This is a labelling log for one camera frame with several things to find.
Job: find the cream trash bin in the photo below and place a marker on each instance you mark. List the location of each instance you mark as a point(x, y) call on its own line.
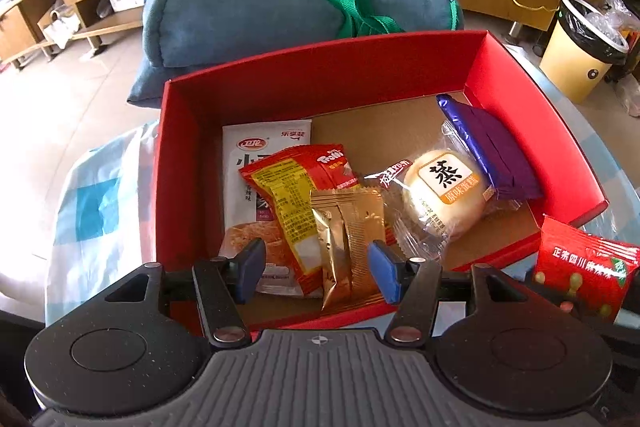
point(575, 52)

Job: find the clear steamed cake packet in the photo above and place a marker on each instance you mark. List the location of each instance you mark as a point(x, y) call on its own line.
point(440, 192)

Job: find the red spicy snack packet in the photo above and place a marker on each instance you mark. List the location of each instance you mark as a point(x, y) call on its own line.
point(585, 262)

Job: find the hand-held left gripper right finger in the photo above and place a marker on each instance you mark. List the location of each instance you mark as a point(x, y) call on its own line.
point(385, 272)

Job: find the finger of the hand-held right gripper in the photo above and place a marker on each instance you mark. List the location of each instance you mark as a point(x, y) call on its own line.
point(580, 314)

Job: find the red yellow snack packet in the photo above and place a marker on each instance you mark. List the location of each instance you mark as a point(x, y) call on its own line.
point(285, 202)

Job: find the shiny purple foil packet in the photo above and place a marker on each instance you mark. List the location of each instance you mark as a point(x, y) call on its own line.
point(500, 152)

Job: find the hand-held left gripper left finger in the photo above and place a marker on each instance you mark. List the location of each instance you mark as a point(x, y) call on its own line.
point(250, 268)

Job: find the blue white checked tablecloth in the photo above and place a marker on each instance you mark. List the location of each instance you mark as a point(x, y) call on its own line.
point(100, 207)

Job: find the blue rolled cushion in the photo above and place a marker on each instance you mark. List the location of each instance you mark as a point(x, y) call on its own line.
point(240, 12)

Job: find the gold foil packet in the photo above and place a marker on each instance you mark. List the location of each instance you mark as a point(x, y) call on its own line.
point(350, 237)

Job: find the white snack packet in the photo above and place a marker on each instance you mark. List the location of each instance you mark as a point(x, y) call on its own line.
point(250, 142)

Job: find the red cardboard box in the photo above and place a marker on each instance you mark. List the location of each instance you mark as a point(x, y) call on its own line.
point(195, 147)

